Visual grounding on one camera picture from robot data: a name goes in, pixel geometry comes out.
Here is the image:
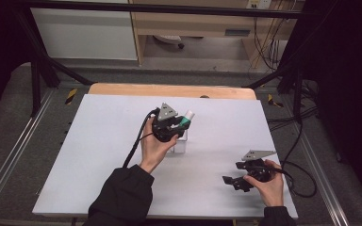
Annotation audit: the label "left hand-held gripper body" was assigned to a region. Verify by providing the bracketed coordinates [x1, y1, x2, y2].
[152, 102, 181, 143]

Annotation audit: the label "right hand-held gripper cable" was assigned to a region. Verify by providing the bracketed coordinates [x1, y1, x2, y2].
[265, 116, 318, 199]

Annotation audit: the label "hand-held gripper cable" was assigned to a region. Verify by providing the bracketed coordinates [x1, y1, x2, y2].
[122, 107, 161, 169]
[265, 116, 318, 199]

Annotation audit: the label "wall socket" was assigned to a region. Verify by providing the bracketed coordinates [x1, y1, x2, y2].
[246, 0, 272, 9]

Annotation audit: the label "wooden desk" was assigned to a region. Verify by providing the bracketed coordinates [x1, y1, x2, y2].
[128, 0, 305, 67]

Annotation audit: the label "black metal frame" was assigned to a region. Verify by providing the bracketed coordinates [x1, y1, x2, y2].
[12, 0, 315, 123]

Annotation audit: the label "white tube with green label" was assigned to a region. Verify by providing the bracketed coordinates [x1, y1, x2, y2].
[179, 110, 196, 128]

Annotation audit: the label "left hand-held gripper cable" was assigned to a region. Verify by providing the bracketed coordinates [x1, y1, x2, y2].
[122, 107, 161, 169]

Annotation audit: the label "clear plastic organizer box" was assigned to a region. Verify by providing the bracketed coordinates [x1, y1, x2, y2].
[166, 130, 189, 155]

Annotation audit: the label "white cabinet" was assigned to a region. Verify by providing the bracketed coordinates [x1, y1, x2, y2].
[31, 8, 139, 61]

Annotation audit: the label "white chair base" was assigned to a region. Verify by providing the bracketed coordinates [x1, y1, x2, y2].
[153, 34, 186, 50]

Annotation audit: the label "hanging cable bundle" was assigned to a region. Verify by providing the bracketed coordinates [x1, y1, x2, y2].
[248, 15, 285, 72]

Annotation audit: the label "black floor cables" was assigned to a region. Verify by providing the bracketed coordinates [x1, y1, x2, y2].
[267, 79, 321, 133]

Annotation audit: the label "person's right hand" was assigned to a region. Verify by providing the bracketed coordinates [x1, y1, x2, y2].
[243, 159, 286, 207]

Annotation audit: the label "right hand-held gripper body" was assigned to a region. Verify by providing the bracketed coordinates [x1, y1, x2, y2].
[235, 150, 277, 183]

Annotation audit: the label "aluminium rail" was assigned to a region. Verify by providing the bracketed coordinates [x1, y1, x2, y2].
[282, 93, 351, 226]
[0, 89, 56, 218]

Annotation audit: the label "person's left hand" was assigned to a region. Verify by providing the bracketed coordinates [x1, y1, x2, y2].
[139, 116, 179, 174]

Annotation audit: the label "yellow black tape marker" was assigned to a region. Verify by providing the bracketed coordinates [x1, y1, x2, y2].
[64, 88, 78, 106]
[267, 93, 285, 108]

